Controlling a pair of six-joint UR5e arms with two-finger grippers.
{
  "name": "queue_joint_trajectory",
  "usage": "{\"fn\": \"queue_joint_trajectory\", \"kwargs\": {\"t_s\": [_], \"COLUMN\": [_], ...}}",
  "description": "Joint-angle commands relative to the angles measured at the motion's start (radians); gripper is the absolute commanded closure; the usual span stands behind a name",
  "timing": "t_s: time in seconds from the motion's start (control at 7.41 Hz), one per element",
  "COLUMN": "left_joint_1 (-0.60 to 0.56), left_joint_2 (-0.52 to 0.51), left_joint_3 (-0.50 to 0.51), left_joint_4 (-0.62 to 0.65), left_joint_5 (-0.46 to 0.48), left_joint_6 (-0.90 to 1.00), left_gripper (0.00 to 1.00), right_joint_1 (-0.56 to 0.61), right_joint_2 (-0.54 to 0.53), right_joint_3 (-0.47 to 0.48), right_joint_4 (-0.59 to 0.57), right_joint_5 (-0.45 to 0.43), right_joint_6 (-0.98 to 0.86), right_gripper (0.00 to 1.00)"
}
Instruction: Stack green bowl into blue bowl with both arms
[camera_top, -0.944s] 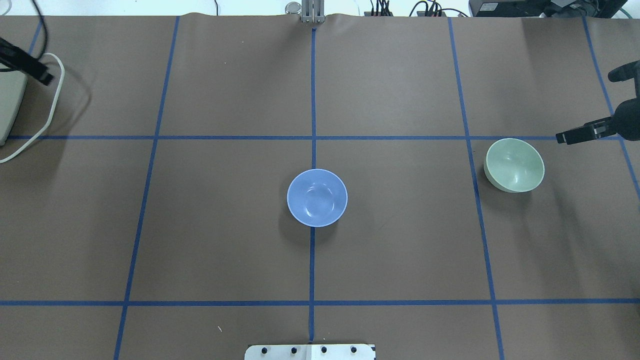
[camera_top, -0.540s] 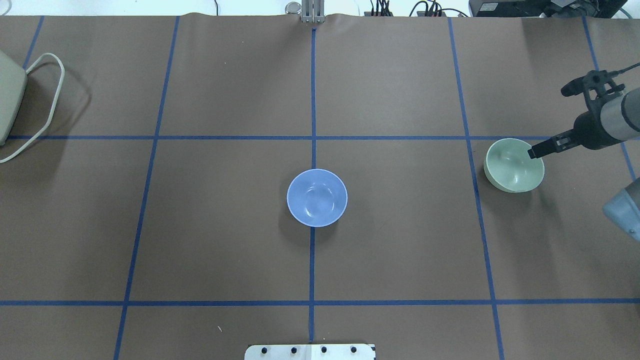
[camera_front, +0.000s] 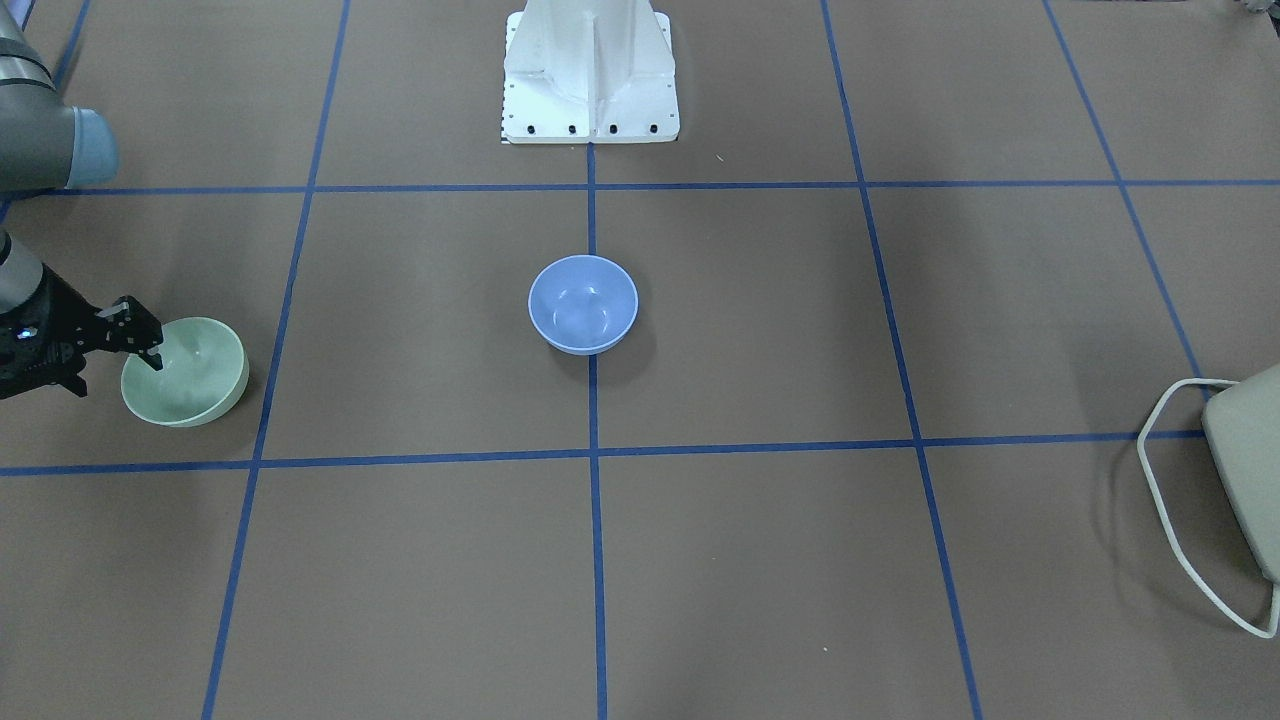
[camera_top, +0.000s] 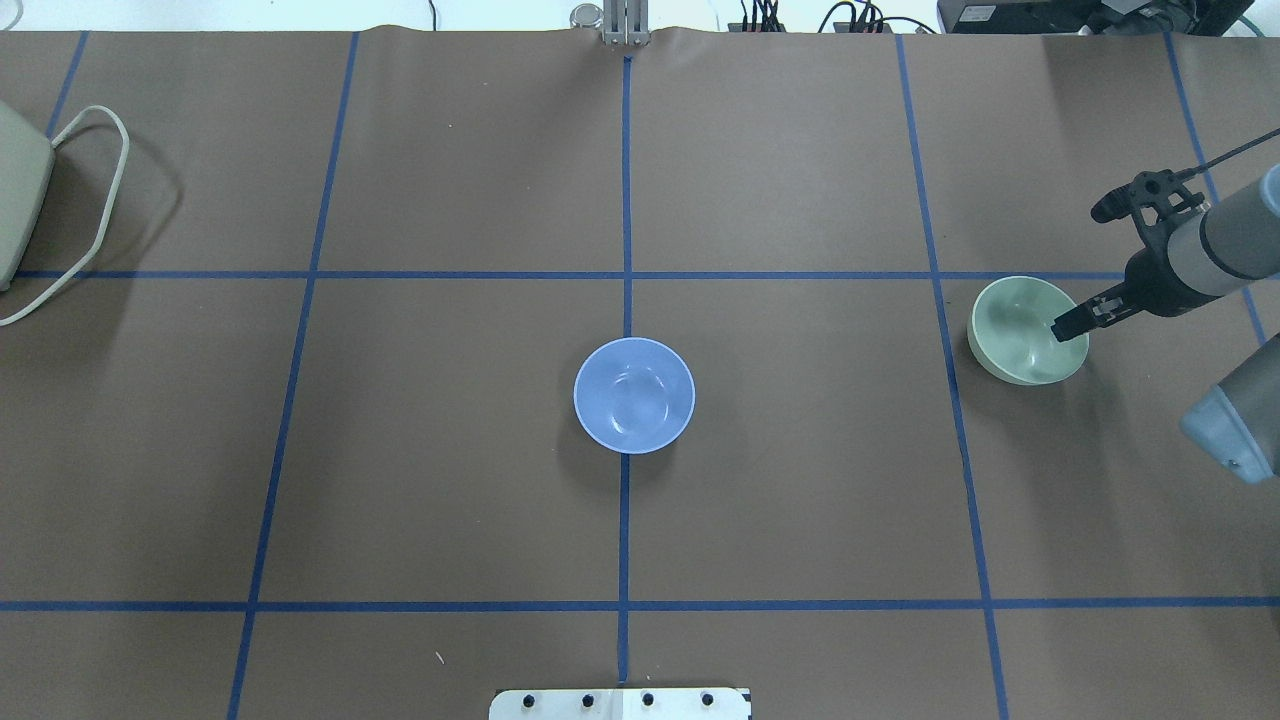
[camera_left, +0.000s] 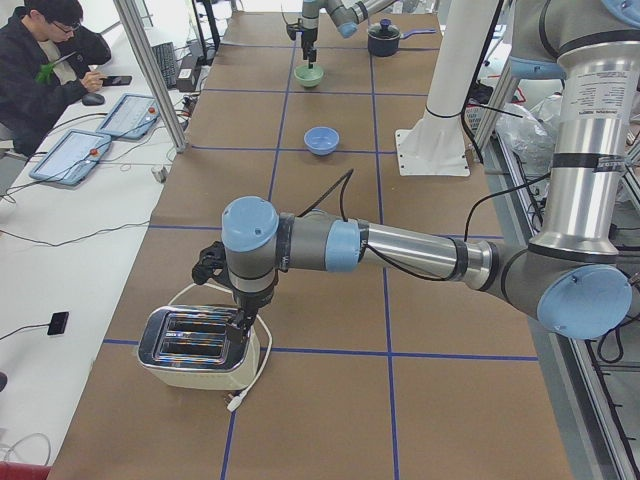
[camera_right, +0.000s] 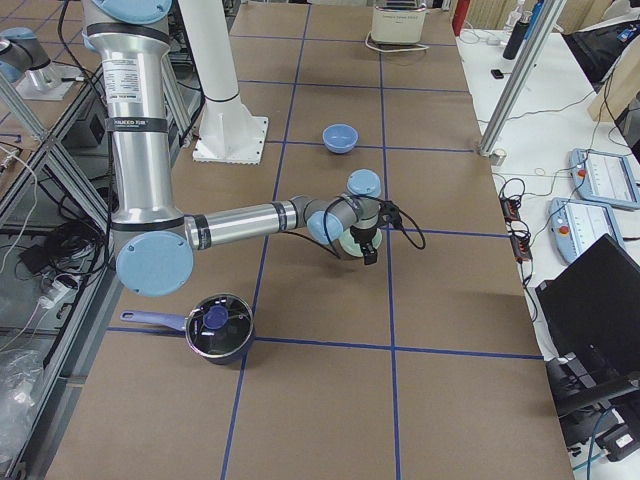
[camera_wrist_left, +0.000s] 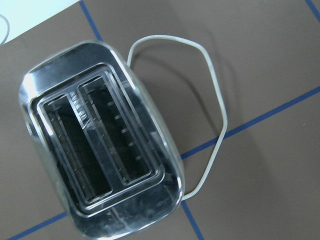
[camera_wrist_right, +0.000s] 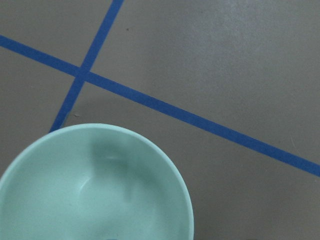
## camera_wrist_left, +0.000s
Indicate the cream silver toaster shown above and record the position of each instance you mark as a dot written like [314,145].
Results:
[102,141]

